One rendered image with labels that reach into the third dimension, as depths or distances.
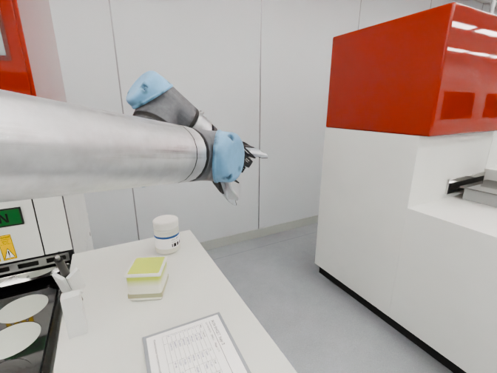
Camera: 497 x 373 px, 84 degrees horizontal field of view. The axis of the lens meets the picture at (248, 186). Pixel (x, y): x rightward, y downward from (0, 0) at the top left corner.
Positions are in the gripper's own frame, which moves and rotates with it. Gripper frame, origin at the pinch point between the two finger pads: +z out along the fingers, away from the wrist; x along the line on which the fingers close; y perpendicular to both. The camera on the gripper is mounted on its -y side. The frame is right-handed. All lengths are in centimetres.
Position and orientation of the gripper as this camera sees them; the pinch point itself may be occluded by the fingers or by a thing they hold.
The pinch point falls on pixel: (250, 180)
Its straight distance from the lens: 71.7
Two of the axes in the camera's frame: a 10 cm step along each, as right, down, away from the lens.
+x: 5.4, -8.3, 1.2
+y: 6.0, 2.9, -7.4
